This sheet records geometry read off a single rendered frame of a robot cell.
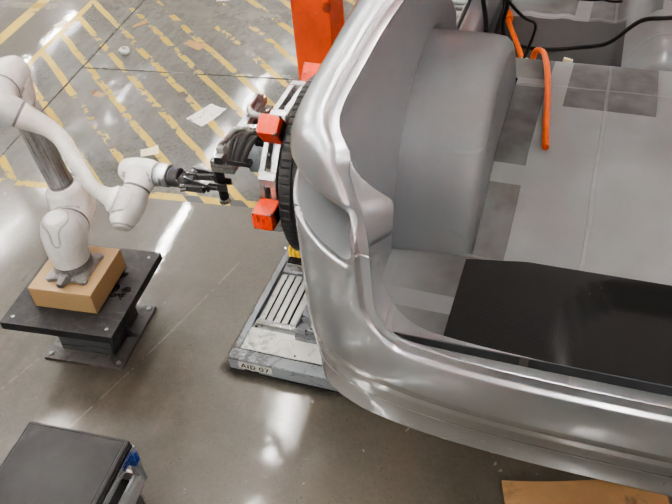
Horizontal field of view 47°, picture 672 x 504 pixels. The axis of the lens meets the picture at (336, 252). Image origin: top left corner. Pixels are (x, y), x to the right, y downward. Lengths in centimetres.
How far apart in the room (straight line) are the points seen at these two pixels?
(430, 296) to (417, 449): 91
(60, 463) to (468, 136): 169
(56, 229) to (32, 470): 91
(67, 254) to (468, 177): 165
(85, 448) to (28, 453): 19
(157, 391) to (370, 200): 189
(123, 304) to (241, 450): 77
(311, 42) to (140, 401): 160
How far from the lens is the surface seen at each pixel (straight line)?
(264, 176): 261
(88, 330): 321
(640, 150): 263
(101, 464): 274
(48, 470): 280
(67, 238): 316
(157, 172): 292
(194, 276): 373
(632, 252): 242
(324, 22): 307
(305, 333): 317
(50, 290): 328
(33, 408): 345
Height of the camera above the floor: 251
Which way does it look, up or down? 42 degrees down
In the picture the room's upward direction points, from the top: 5 degrees counter-clockwise
